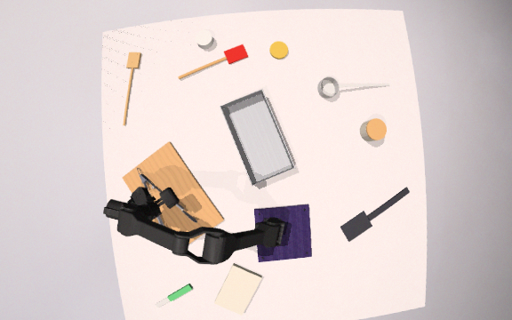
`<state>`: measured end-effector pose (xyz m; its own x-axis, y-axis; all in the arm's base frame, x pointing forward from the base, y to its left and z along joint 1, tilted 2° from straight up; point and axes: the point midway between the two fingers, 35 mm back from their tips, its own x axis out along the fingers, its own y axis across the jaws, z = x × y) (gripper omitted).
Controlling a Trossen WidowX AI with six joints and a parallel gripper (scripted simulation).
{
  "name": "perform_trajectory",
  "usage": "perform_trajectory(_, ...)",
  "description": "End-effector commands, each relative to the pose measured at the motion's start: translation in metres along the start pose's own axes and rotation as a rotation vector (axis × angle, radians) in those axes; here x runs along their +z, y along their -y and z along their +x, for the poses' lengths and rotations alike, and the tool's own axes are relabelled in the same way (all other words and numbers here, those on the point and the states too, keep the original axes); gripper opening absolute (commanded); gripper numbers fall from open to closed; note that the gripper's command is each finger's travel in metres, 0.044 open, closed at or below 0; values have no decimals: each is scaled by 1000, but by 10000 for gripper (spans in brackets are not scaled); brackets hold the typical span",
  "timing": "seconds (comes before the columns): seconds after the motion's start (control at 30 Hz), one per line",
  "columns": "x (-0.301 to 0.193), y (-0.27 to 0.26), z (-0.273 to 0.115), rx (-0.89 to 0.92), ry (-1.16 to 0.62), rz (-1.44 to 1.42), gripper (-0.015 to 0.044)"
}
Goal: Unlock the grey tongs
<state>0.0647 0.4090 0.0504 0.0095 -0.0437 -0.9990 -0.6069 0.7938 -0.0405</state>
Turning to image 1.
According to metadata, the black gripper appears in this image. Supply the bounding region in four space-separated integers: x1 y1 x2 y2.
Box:
143 188 180 220

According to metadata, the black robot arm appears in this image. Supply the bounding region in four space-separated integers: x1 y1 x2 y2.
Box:
103 186 285 265

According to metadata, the dark grey roasting tin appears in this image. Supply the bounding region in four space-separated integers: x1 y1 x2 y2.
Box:
220 89 296 186

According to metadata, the red spatula with tan handle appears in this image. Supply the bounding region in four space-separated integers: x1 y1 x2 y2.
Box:
178 44 248 79

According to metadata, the light grey cylinder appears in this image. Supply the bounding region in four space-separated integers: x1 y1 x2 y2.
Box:
196 30 213 49

